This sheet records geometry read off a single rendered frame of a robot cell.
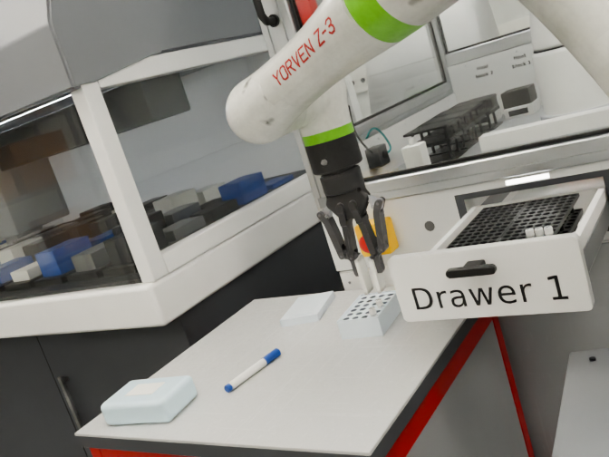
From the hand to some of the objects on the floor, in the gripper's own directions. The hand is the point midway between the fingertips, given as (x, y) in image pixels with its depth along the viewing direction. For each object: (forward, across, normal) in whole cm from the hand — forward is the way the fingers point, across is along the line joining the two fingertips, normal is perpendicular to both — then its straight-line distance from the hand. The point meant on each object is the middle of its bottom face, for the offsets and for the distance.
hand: (370, 274), depth 123 cm
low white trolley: (+86, +16, +8) cm, 88 cm away
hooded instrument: (+86, +141, -70) cm, 179 cm away
